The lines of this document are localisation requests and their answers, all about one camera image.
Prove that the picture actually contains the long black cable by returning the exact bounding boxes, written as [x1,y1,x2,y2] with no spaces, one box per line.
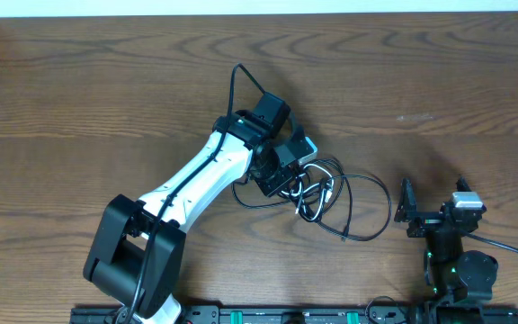
[285,157,392,243]

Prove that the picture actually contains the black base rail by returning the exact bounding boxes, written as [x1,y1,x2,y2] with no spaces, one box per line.
[69,303,518,324]

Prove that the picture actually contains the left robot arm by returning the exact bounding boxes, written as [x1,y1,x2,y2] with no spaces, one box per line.
[83,93,317,323]

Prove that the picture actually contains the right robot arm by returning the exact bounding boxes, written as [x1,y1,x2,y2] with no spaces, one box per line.
[395,177,498,324]

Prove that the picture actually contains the white usb cable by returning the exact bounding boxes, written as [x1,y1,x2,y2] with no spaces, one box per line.
[281,162,335,223]

